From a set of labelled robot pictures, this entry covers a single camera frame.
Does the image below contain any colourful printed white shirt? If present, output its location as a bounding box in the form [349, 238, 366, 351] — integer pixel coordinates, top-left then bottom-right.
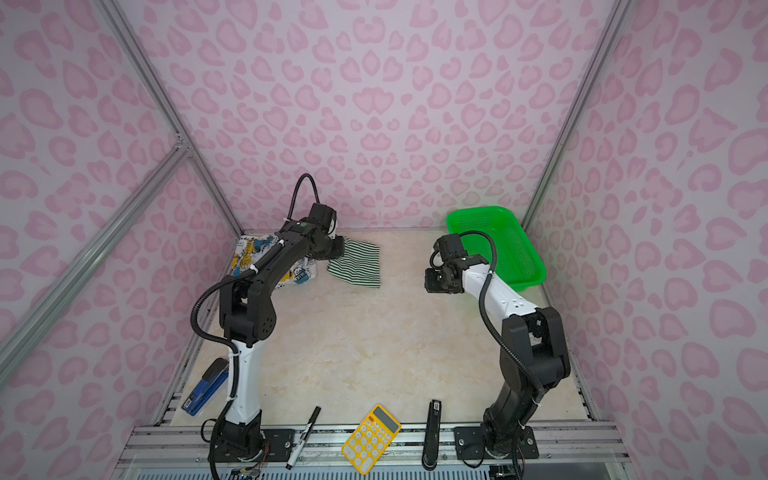
[230, 232, 319, 288]

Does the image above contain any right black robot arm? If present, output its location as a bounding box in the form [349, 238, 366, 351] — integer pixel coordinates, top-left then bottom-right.
[425, 230, 571, 476]

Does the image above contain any green plastic basket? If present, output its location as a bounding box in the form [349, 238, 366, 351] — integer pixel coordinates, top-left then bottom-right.
[445, 206, 547, 292]

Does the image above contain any blue stapler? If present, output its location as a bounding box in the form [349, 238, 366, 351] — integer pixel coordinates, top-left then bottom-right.
[182, 357, 229, 416]

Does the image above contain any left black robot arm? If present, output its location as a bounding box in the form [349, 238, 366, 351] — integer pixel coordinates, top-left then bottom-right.
[190, 173, 344, 476]

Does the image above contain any yellow calculator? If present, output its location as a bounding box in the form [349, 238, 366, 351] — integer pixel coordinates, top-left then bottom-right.
[341, 404, 401, 475]

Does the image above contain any black marker pen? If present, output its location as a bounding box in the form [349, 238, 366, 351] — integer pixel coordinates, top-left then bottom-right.
[285, 406, 322, 470]

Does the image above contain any green white striped garment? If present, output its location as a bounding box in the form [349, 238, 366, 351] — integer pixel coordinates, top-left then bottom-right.
[327, 238, 381, 289]

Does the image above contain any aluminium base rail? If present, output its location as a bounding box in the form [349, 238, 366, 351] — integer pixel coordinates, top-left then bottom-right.
[114, 421, 635, 479]

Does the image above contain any black stapler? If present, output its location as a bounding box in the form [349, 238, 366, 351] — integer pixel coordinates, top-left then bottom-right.
[421, 399, 442, 471]

